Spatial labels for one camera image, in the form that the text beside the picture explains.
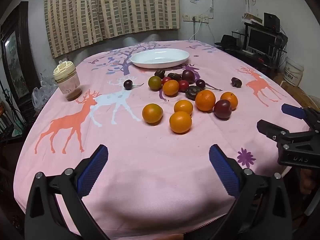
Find black speaker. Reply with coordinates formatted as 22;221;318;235
263;12;281;31

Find person's right hand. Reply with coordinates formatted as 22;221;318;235
299;167;320;196

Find white plastic bucket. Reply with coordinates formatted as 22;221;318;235
283;57;305;87

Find yellowish orange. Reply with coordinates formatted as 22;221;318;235
142;103;164;124

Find pink deer print tablecloth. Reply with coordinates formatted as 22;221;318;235
14;40;307;240

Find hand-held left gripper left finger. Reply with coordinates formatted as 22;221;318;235
24;144;110;240

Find white power cable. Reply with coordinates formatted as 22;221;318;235
189;17;202;41

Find jar with cream lid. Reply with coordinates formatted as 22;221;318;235
53;60;81;102

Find striped beige curtain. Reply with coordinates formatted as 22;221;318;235
44;0;181;59

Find dark framed picture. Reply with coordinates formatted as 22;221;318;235
0;1;41;107

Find wooden board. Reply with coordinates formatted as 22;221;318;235
243;13;263;23

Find dark purple plum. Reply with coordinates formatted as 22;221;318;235
182;69;196;84
213;99;232;119

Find clear plastic bags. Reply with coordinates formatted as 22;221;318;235
32;76;60;111

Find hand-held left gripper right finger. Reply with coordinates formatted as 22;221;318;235
209;144;293;240

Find computer monitor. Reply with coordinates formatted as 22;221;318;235
247;27;277;55

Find greenish orange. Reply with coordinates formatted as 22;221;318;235
148;75;163;91

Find black hat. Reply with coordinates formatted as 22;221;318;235
214;34;238;50

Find white oval plate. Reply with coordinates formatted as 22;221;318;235
130;48;190;69

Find black desk shelf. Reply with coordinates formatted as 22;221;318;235
220;22;288;78

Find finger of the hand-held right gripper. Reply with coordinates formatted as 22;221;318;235
281;103;320;130
257;119;288;143

